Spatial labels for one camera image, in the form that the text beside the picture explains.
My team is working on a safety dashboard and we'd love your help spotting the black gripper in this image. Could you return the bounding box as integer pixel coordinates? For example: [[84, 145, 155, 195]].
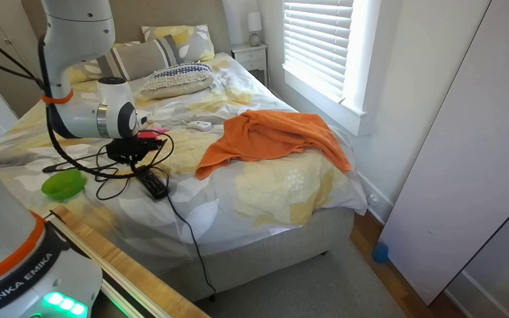
[[103, 135, 167, 177]]

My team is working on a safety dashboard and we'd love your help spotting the black remote control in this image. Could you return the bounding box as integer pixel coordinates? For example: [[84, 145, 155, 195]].
[[132, 167, 171, 202]]

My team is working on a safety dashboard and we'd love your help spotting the small white device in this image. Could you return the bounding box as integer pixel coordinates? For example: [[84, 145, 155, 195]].
[[185, 119, 213, 133]]

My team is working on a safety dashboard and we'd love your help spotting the green plastic bowl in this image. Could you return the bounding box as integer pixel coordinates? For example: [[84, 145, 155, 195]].
[[38, 168, 88, 204]]

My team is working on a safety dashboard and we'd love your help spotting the white knitted pillow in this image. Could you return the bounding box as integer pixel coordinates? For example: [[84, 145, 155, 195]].
[[132, 62, 217, 103]]

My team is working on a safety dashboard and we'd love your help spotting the grey striped pillow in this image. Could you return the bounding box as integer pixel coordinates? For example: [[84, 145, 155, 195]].
[[95, 34, 183, 83]]

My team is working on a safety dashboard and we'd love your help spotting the yellow floral pillow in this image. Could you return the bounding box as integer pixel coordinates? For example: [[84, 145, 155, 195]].
[[65, 59, 109, 85], [139, 23, 217, 64]]

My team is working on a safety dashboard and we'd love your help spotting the bed with floral duvet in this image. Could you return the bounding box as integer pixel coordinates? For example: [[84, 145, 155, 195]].
[[0, 52, 369, 303]]

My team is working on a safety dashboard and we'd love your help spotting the orange cloth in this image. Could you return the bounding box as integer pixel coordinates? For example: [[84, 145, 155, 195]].
[[192, 108, 353, 182]]

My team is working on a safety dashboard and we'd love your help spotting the beige headboard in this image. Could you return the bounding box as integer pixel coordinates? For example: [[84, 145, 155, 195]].
[[20, 0, 232, 59]]

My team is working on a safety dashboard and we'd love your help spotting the white nightstand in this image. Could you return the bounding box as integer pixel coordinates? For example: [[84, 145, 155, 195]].
[[229, 43, 270, 89]]

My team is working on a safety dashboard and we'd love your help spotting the beige closet door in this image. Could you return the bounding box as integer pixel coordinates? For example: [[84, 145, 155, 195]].
[[0, 0, 59, 121]]

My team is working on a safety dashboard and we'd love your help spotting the small white lamp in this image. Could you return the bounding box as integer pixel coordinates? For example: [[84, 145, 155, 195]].
[[245, 11, 264, 50]]

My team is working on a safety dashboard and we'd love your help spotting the white window blind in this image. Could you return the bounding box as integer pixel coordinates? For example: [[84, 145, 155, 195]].
[[280, 0, 354, 106]]

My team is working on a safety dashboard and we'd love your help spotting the white wardrobe panel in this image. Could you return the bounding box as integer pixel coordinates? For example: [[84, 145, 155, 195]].
[[377, 0, 509, 306]]

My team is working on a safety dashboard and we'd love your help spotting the black cable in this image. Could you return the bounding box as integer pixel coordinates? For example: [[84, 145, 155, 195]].
[[40, 149, 217, 299]]

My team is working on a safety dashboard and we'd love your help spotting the black robot hose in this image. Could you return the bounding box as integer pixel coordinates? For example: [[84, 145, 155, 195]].
[[0, 25, 176, 181]]

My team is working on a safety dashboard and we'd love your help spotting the white window frame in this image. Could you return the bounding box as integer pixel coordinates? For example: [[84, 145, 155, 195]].
[[278, 0, 383, 138]]

